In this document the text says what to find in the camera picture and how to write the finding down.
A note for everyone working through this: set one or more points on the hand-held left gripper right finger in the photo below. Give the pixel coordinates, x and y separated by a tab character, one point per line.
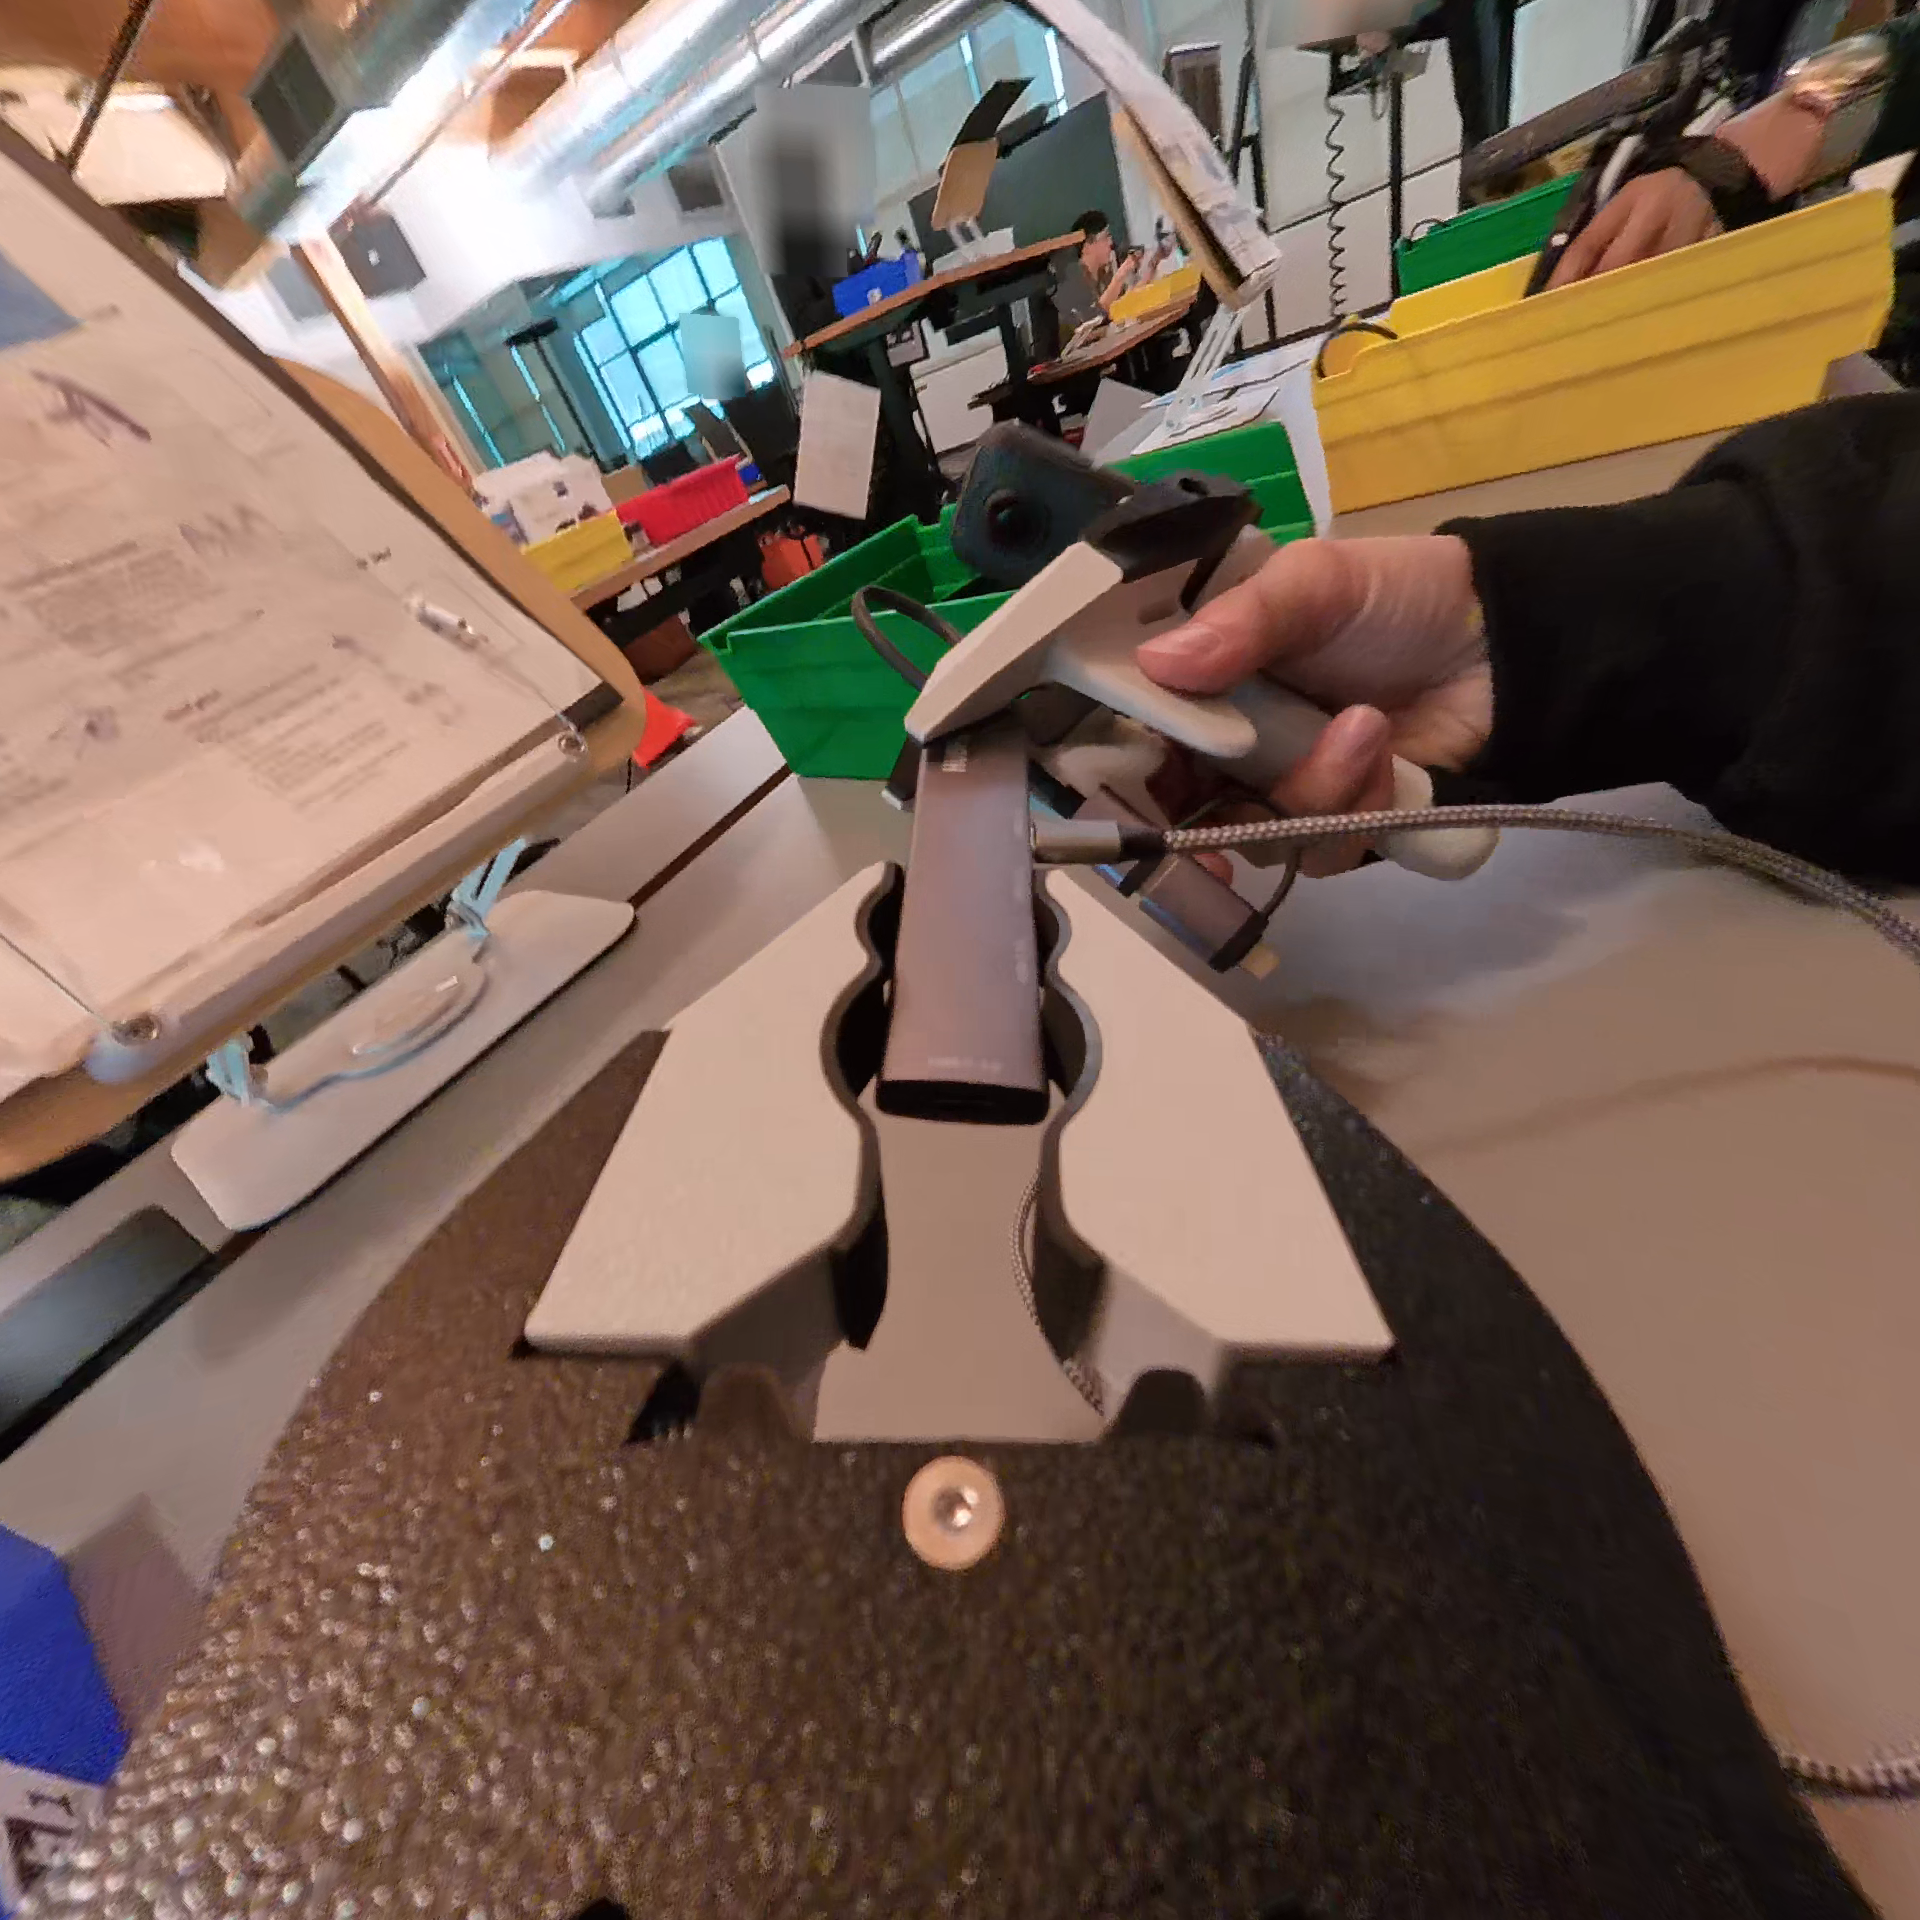
1229	1202

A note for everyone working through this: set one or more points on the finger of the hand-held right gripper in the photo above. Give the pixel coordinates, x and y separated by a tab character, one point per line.
1003	653
1069	773

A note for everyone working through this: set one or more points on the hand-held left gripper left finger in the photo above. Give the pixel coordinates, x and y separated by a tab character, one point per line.
690	1184

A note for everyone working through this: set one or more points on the green plastic bin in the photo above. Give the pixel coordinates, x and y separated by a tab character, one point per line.
809	689
1469	247

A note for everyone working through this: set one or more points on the grey usb hub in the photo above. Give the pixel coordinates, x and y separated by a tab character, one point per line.
962	976

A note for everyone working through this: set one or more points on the blue plastic bin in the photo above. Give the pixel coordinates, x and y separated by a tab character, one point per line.
45	1649

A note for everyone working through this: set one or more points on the person's right hand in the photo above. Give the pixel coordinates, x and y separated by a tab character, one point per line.
1350	630

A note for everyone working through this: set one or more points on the grey square board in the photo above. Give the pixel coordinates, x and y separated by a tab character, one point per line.
836	447

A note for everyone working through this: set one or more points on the wooden document stand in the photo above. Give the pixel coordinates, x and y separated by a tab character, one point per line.
523	943

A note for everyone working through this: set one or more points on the standing desk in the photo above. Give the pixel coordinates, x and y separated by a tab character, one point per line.
929	292

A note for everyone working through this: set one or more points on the red plastic bin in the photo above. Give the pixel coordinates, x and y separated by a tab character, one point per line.
685	504

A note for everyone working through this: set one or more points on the curved document stand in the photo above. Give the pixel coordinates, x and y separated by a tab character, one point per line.
1185	150

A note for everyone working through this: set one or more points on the small blue bin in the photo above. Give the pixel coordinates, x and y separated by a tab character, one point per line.
877	280

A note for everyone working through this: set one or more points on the yellow plastic bin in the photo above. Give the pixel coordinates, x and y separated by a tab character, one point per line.
1575	390

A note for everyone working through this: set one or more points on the tilted wooden board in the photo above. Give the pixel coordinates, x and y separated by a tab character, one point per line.
985	150

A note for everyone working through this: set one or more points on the small yellow bin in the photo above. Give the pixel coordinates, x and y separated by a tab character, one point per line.
579	553

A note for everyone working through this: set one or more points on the laminated instruction sheets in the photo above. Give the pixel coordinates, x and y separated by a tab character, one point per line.
223	676

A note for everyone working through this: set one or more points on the black wall speaker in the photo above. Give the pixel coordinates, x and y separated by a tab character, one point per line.
377	252

